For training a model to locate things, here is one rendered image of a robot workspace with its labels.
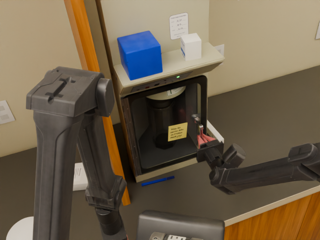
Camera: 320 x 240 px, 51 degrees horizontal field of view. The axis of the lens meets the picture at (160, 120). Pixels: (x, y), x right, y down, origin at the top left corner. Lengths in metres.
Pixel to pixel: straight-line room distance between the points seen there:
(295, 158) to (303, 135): 0.84
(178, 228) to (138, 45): 0.65
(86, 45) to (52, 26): 0.55
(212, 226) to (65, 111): 0.26
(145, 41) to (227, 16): 0.77
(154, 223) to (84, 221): 1.00
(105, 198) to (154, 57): 0.40
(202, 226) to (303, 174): 0.52
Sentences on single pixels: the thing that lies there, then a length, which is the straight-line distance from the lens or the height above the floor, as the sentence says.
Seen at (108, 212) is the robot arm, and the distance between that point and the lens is 0.92.
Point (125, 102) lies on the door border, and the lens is 1.11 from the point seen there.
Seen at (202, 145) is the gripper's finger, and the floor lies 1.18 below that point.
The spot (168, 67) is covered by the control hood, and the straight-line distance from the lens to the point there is 0.99.
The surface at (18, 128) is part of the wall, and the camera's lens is 1.68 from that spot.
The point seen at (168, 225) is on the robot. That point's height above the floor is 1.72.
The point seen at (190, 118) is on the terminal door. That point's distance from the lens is 1.26.
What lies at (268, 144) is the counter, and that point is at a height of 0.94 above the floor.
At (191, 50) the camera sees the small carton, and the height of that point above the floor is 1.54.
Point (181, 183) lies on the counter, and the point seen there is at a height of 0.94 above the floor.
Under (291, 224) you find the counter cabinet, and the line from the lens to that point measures 1.69.
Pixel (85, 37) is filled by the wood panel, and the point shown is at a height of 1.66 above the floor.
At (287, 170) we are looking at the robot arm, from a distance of 0.87.
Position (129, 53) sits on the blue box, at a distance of 0.91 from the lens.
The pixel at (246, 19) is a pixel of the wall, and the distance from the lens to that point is 1.73.
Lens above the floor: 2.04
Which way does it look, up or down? 41 degrees down
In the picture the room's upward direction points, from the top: 6 degrees counter-clockwise
